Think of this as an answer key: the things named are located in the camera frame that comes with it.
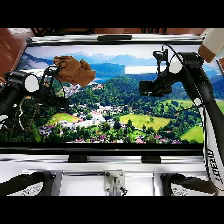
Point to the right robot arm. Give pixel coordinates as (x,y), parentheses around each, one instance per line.
(196,83)

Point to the brown garment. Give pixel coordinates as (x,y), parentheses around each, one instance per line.
(75,70)

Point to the white cardboard box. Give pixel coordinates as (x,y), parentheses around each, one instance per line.
(213,41)

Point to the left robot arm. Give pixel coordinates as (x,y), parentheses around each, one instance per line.
(15,88)

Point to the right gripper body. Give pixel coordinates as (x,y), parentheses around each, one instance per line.
(154,87)

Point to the silver frame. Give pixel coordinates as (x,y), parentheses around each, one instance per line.
(100,166)

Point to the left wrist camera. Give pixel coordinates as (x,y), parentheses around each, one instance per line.
(50,76)

